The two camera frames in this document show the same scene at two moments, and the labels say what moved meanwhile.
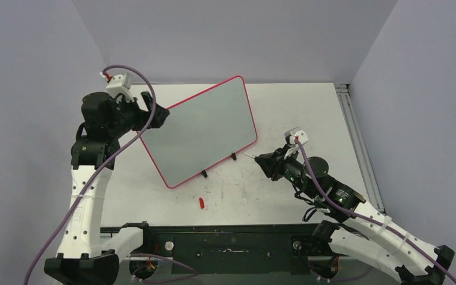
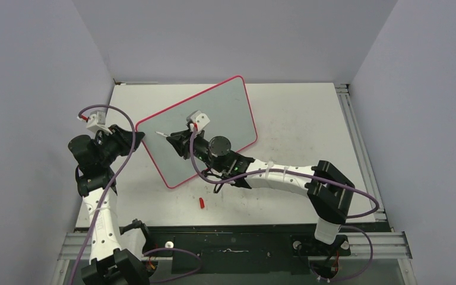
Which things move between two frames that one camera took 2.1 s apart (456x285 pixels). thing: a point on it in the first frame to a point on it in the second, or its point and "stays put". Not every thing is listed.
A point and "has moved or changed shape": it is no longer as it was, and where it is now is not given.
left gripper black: [143, 116] to [119, 135]
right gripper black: [272, 162] to [181, 142]
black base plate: [234, 249] stays put
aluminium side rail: [343, 91] stays put
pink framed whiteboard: [202, 132] stays put
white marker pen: [250, 155] has moved or changed shape
